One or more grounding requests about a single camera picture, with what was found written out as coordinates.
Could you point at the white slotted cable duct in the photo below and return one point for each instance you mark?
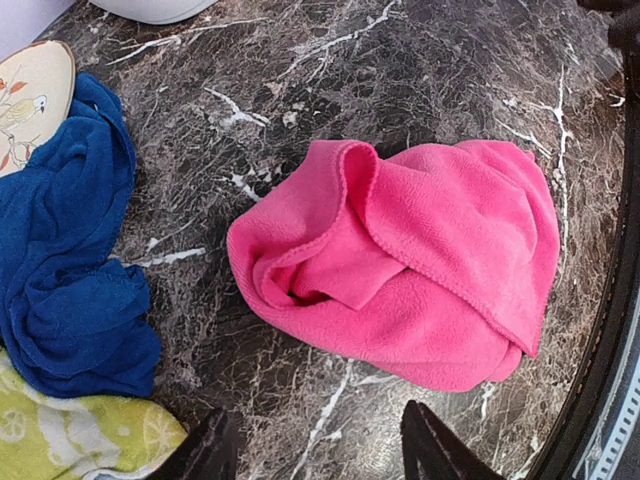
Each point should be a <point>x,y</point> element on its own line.
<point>614,428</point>

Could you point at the yellow green patterned towel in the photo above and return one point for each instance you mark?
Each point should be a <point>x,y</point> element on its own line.
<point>94,437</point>

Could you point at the black front rail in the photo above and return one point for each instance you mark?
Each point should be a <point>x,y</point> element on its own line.
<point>614,338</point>

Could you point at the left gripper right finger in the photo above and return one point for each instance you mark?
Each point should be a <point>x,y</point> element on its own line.
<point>432,451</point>

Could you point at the blue towel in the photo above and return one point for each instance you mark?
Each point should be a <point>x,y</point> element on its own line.
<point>73,318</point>

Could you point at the white plastic tub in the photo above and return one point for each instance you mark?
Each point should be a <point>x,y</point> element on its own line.
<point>155,12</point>

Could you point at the pink towel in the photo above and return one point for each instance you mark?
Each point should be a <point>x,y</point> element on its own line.
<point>434,265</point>

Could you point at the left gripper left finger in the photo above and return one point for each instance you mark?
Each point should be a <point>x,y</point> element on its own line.
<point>209,452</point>

